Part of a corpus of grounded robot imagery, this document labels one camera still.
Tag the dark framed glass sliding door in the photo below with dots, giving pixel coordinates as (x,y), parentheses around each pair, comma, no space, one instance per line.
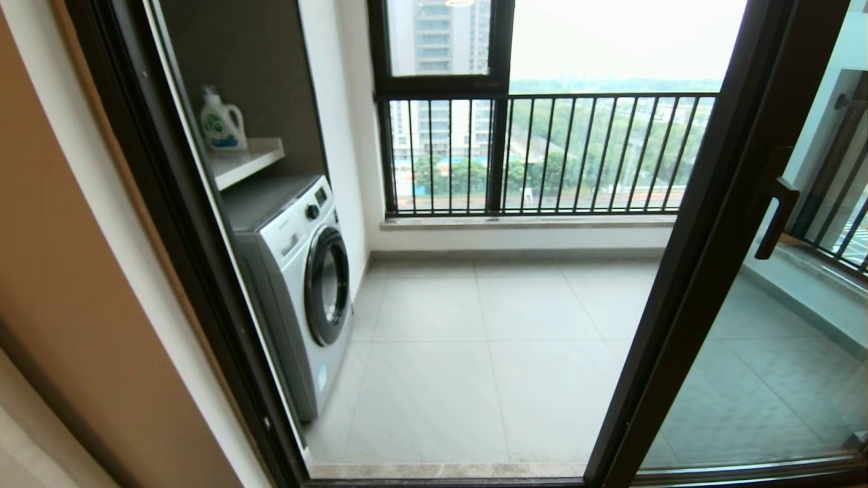
(712,203)

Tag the white front-load washing machine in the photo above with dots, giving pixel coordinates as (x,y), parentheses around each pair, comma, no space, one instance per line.
(291,271)

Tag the white laundry detergent bottle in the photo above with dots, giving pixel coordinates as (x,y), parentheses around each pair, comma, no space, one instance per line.
(220,129)

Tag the dark brown cabinet niche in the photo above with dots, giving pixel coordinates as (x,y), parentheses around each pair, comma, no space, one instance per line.
(258,68)

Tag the dark balcony window frame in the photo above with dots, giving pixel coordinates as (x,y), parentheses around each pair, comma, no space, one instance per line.
(441,85)

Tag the white wall shelf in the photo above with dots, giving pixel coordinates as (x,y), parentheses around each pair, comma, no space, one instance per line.
(244,163)

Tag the dark outer door frame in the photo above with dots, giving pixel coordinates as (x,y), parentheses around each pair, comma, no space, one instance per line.
(169,203)

